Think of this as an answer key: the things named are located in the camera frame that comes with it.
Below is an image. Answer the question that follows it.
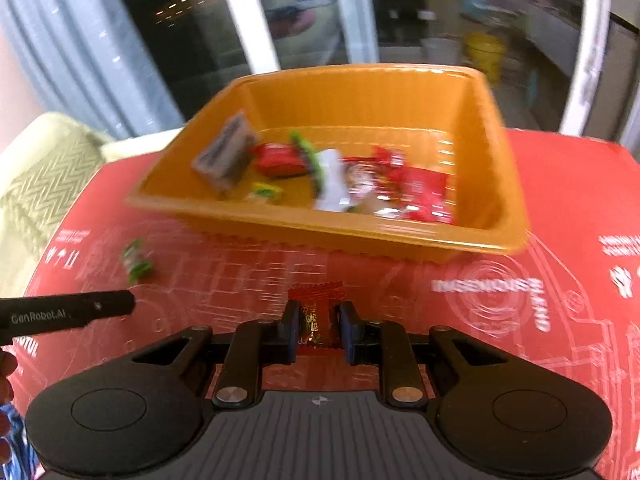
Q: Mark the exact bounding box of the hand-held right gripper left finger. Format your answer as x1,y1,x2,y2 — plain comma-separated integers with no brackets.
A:
131,300,302,408

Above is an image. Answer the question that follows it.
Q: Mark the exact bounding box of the blue printed blanket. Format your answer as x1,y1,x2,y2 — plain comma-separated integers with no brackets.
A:
9,405,48,480

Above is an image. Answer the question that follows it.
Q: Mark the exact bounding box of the yellow candy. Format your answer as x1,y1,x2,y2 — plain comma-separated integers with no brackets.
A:
247,181,286,205

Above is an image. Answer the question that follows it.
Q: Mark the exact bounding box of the green candy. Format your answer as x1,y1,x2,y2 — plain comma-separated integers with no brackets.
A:
119,239,156,283

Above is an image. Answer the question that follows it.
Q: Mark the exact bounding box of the green zigzag cushion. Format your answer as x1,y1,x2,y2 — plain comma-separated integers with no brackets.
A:
0,132,107,241

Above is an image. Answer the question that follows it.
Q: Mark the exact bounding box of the grey clear snack packet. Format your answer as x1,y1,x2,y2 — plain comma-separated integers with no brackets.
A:
191,110,261,198

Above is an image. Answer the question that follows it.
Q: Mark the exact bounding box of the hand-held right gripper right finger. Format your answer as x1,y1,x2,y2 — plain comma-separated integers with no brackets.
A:
339,300,510,407

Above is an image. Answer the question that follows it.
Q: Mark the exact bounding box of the white sliding door frame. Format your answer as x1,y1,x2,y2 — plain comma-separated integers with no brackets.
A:
212,0,640,146

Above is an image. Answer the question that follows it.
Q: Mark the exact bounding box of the small red candy packet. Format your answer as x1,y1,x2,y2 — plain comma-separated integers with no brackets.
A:
287,281,346,348

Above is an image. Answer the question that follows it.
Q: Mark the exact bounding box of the blue star curtain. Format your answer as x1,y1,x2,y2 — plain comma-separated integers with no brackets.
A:
0,0,188,138

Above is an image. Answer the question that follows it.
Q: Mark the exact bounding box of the red snack packet white label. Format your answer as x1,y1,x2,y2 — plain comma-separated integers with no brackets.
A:
251,141,313,178

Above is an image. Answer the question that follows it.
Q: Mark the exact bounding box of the white bucket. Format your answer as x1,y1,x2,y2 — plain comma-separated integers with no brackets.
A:
422,37,461,66

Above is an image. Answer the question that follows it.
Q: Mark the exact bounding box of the pale yellow sofa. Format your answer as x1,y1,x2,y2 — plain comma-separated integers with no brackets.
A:
0,111,188,306

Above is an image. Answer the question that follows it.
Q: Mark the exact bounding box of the yellow bucket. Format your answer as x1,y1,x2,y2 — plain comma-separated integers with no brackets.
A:
462,31,507,86

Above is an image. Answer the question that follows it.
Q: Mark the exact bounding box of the person's left hand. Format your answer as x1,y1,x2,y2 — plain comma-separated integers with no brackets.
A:
0,347,17,461

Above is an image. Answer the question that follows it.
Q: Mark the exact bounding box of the orange plastic tray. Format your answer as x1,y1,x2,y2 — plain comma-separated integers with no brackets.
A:
125,62,531,265

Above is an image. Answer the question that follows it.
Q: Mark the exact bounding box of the red printed table mat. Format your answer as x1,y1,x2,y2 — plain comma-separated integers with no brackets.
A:
0,127,640,480

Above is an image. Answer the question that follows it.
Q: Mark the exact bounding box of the white green snack pouch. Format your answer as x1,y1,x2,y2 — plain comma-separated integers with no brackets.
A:
289,130,361,213

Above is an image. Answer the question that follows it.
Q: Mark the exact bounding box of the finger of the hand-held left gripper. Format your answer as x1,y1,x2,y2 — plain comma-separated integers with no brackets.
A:
87,288,137,318

